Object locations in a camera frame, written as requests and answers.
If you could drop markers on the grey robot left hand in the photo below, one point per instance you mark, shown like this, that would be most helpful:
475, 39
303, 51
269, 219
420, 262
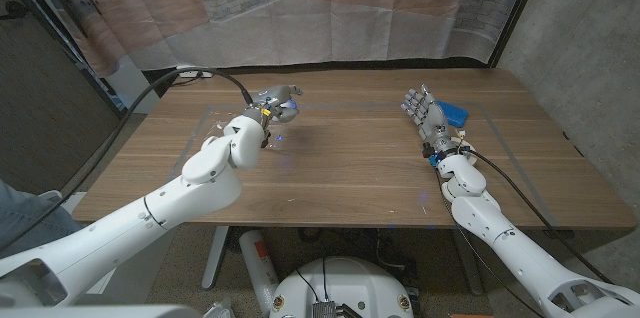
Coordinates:
275, 103

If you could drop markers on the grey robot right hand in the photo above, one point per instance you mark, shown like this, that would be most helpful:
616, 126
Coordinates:
432, 120

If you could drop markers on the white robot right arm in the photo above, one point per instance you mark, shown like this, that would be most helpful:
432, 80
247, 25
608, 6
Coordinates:
520, 258

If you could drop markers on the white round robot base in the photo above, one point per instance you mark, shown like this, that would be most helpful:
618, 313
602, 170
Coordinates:
350, 288

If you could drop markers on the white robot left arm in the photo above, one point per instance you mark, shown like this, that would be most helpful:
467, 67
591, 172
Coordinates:
150, 213

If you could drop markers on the clear plastic clamshell container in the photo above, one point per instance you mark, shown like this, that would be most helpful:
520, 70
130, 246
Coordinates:
212, 125

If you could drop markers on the blue flat sponge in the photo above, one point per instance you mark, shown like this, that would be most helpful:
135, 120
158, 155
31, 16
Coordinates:
454, 113

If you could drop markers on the white round disc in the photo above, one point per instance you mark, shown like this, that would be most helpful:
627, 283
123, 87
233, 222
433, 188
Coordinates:
471, 157

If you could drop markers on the printed room backdrop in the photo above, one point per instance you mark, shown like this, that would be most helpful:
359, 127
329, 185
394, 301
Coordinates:
300, 23

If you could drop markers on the white power strip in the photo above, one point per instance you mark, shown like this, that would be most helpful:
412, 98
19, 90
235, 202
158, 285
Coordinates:
192, 74

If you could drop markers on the black backdrop stand pole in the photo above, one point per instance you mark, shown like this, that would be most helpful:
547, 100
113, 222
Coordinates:
517, 13
65, 45

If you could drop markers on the grey table leg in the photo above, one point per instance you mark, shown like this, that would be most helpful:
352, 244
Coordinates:
470, 268
215, 258

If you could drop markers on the white cylinder with orange label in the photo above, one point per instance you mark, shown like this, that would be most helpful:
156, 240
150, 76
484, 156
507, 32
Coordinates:
257, 263

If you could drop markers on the orange flat object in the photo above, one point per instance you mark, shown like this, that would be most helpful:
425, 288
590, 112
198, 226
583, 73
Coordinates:
470, 316

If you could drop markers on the grey finned module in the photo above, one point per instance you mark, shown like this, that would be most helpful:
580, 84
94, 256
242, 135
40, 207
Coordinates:
324, 310

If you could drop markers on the person leg in jeans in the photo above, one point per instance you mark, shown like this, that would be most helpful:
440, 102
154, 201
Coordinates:
25, 218

